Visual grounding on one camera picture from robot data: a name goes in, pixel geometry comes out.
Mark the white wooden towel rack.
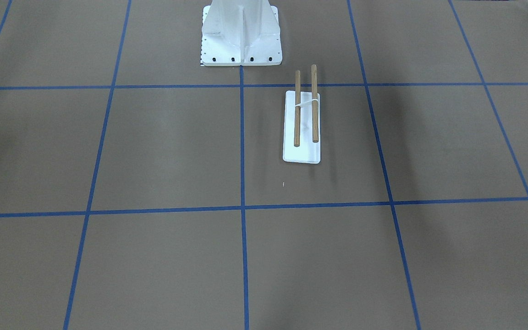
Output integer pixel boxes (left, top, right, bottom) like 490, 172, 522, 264
281, 64, 321, 165

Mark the white pedestal column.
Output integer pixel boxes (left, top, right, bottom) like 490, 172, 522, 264
200, 0, 283, 66

